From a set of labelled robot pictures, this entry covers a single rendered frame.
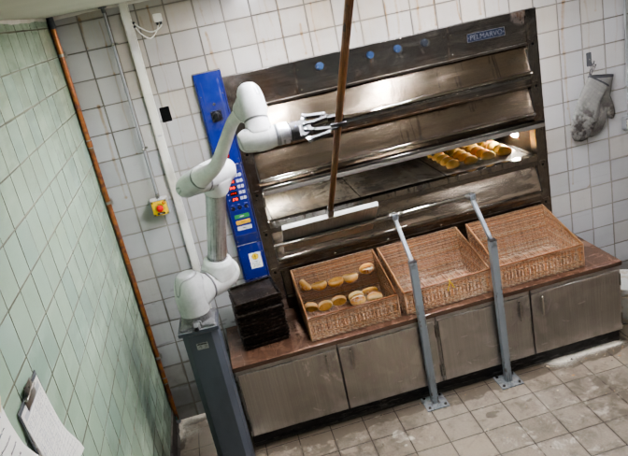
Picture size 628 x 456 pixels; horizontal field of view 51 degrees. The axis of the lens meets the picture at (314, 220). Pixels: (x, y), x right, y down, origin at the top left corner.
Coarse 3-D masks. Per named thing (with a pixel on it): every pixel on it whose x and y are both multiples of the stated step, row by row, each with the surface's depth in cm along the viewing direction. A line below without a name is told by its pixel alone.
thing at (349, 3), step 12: (348, 0) 203; (348, 12) 208; (348, 24) 213; (348, 36) 219; (348, 48) 225; (348, 60) 233; (336, 96) 254; (336, 108) 261; (336, 120) 269; (336, 132) 277; (336, 144) 287; (336, 156) 298; (336, 168) 310
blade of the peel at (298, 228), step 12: (372, 204) 367; (324, 216) 364; (336, 216) 364; (348, 216) 369; (360, 216) 374; (372, 216) 380; (288, 228) 361; (300, 228) 365; (312, 228) 371; (324, 228) 376; (360, 228) 393; (372, 228) 399; (312, 240) 389; (324, 240) 395
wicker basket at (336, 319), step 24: (312, 264) 419; (336, 264) 421; (360, 264) 423; (336, 288) 422; (360, 288) 424; (384, 288) 413; (312, 312) 415; (336, 312) 380; (360, 312) 383; (312, 336) 382
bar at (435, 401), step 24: (384, 216) 382; (480, 216) 383; (288, 240) 376; (408, 264) 371; (504, 312) 390; (504, 336) 395; (432, 360) 390; (504, 360) 400; (432, 384) 395; (504, 384) 404; (432, 408) 395
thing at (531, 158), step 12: (528, 156) 431; (480, 168) 427; (492, 168) 427; (504, 168) 428; (432, 180) 424; (444, 180) 423; (456, 180) 424; (384, 192) 420; (396, 192) 419; (408, 192) 421; (336, 204) 417; (348, 204) 415; (360, 204) 417; (288, 216) 414; (300, 216) 411; (312, 216) 413
